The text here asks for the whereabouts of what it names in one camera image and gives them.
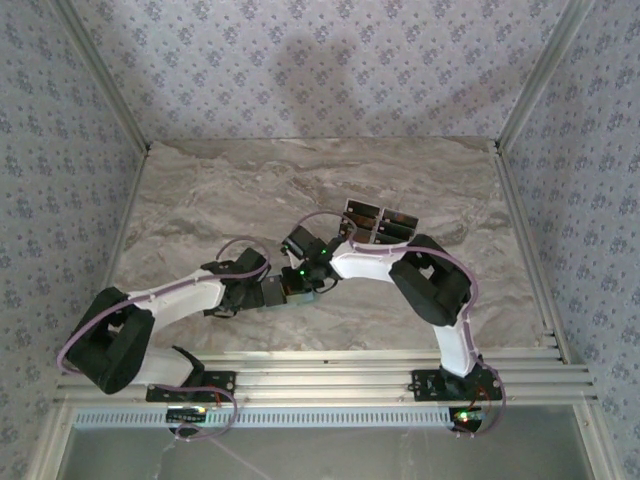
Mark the small black circuit board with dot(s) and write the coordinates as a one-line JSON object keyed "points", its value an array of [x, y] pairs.
{"points": [[467, 417], [185, 415]]}

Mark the aluminium table side rail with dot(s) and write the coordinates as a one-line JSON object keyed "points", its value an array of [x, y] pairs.
{"points": [[122, 225], [524, 220]]}

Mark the long aluminium extrusion rail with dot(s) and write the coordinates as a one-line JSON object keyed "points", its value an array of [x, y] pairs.
{"points": [[325, 380]]}

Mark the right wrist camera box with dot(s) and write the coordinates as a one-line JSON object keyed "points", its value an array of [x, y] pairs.
{"points": [[300, 241]]}

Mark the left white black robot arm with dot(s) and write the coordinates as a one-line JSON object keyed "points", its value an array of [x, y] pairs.
{"points": [[175, 297]]}

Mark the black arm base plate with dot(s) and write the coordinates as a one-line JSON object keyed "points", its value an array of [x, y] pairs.
{"points": [[422, 385], [229, 385]]}

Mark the green card holder wallet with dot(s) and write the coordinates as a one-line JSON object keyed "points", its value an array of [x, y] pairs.
{"points": [[302, 300]]}

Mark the short aluminium frame leg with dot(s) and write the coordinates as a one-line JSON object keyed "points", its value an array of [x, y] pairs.
{"points": [[595, 445], [50, 445]]}

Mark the grey metal lower panel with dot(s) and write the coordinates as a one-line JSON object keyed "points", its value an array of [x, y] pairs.
{"points": [[350, 455]]}

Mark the black tiered card stand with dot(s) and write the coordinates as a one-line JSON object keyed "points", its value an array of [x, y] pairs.
{"points": [[381, 220]]}

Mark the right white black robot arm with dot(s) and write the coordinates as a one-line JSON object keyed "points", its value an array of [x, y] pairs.
{"points": [[365, 265]]}

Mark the slanted aluminium frame post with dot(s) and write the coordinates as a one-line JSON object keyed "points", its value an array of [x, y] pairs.
{"points": [[544, 75], [104, 75]]}

